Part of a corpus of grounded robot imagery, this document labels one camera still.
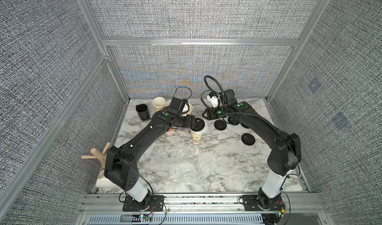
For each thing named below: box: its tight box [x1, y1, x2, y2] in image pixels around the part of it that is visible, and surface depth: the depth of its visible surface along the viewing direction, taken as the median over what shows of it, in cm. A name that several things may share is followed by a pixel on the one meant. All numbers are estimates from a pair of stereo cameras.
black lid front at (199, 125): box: [190, 117, 205, 132], surface depth 83 cm
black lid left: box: [213, 119, 227, 131], surface depth 105 cm
